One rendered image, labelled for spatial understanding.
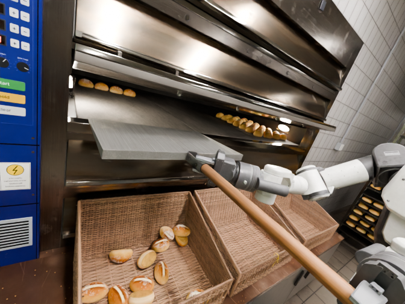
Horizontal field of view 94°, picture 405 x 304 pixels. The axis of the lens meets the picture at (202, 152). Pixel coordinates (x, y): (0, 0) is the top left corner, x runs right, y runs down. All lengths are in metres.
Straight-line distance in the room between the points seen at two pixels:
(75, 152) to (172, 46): 0.57
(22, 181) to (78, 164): 0.17
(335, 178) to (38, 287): 1.19
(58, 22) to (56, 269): 0.91
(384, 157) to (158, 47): 0.92
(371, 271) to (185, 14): 0.90
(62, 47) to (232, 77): 0.70
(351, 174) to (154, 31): 0.91
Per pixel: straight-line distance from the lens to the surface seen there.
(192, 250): 1.17
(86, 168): 0.90
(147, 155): 0.59
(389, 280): 0.45
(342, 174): 0.90
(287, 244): 0.43
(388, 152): 0.95
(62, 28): 0.79
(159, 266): 1.01
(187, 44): 0.91
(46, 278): 1.07
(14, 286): 1.08
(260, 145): 1.40
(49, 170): 0.91
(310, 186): 0.85
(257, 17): 1.13
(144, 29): 0.84
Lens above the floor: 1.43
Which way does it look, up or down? 18 degrees down
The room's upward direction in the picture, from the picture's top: 17 degrees clockwise
